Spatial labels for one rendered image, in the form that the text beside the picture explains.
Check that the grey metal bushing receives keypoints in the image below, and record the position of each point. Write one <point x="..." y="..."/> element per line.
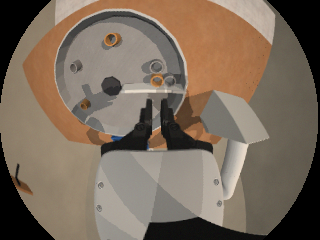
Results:
<point x="75" y="66"/>
<point x="156" y="71"/>
<point x="169" y="84"/>

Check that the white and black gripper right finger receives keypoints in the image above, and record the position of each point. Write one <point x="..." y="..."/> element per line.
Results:
<point x="176" y="139"/>

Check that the bronze bushing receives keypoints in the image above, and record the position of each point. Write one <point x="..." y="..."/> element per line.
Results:
<point x="159" y="83"/>
<point x="107" y="39"/>
<point x="85" y="104"/>

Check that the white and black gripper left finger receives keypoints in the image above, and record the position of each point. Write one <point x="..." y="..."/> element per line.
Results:
<point x="135" y="140"/>

